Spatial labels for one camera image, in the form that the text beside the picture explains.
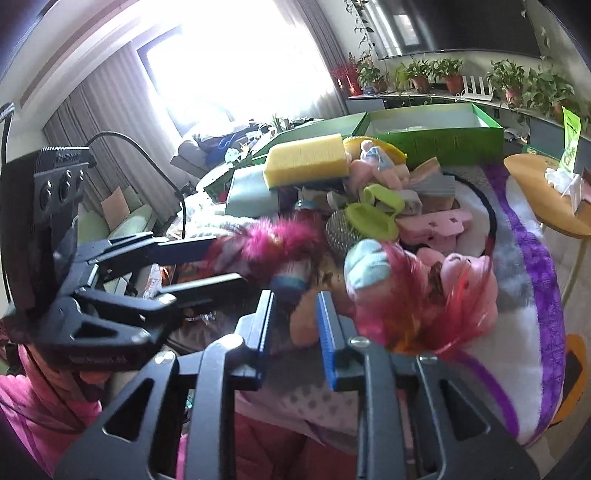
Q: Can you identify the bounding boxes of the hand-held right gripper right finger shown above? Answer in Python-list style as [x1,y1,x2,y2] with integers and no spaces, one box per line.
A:
[316,291,541,480]

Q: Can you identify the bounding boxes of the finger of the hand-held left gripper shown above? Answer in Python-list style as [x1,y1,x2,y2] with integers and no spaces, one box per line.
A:
[55,232,218,282]
[76,272,246,320]

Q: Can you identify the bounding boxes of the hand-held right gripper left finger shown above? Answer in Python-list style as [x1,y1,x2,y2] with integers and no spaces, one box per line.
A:
[55,290,275,480]

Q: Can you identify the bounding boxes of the red spiky feather toy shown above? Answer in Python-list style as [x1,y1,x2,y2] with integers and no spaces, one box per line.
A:
[353,242,469,358]

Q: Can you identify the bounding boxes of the magenta fluffy feather toy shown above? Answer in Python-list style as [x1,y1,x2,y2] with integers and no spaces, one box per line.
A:
[208,218,326,283]

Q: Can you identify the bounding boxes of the yellow sponge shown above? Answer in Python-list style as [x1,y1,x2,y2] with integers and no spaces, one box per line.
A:
[263,134,349,189]

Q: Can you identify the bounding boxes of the person's left forearm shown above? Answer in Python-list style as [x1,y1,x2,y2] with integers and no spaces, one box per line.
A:
[0,346,116,462]

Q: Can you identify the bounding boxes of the pale green armchair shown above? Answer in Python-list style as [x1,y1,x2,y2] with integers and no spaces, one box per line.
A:
[76,185,183,296]

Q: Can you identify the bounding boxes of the orange snack packet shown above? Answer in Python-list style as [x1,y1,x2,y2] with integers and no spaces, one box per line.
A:
[159,262,222,284]

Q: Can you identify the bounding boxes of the light blue tube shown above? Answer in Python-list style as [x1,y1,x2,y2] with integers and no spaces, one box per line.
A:
[270,256,317,292]

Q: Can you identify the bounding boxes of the pink dotted cloth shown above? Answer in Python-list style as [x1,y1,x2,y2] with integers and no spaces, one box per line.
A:
[235,369,370,439]

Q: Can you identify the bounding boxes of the white knitted hat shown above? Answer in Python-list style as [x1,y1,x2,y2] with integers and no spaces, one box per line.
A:
[182,213,273,241]

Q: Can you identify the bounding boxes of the light blue knit sock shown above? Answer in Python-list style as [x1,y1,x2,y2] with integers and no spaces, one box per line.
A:
[344,237,393,298]

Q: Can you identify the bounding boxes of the steel wool scrubber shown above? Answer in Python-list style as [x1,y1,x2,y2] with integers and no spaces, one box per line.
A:
[325,210,365,254]

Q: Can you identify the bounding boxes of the grey sofa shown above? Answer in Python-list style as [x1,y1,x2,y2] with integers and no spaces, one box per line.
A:
[171,124,259,177]

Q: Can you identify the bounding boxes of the person's pink clothing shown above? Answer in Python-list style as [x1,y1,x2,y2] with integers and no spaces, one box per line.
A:
[175,406,365,480]

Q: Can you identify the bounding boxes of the grey curtain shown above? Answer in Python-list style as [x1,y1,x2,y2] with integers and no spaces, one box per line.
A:
[295,0,349,116]
[44,46,185,217]

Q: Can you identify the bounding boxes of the pale grey-green box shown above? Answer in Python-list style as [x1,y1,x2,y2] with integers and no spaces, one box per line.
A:
[226,164,280,217]

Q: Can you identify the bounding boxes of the lime green plastic lid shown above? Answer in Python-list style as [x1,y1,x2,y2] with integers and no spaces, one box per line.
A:
[344,203,399,241]

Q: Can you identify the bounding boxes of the cluttered coffee table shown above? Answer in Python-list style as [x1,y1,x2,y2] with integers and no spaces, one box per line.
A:
[203,117,324,155]

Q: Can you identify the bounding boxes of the lime green plastic clip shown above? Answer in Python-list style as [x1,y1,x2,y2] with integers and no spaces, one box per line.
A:
[359,184,404,215]

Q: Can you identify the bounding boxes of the grey ribbed hair clip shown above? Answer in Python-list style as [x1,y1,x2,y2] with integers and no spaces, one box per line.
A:
[411,172,458,200]

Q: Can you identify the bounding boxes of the window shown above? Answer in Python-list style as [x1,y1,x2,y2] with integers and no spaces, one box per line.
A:
[139,25,333,139]

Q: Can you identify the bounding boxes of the green cardboard box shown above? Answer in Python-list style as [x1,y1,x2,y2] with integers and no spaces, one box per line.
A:
[203,113,370,195]

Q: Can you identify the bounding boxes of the orange chair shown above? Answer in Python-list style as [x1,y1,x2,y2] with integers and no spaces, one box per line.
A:
[551,335,588,423]

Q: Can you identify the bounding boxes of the round wooden side table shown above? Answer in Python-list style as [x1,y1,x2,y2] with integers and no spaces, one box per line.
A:
[503,154,591,324]

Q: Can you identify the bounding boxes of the white paper flower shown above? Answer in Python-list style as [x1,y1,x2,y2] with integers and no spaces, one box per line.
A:
[545,166,583,197]

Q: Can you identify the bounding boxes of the row of potted plants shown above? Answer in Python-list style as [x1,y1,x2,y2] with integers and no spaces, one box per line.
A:
[332,51,591,134]

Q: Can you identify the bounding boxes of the white router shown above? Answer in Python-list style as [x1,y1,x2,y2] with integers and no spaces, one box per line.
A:
[462,74,492,99]

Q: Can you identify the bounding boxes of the hanging vine plant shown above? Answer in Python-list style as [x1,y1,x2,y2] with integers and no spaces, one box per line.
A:
[344,0,377,70]
[522,0,556,65]

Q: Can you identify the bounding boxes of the green stand-up packet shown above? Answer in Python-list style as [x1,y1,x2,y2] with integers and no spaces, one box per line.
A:
[556,107,583,174]

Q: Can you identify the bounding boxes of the black television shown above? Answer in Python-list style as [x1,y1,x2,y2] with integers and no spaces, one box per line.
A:
[369,0,543,61]

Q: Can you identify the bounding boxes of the black cable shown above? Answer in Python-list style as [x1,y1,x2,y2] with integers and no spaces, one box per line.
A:
[85,131,191,241]

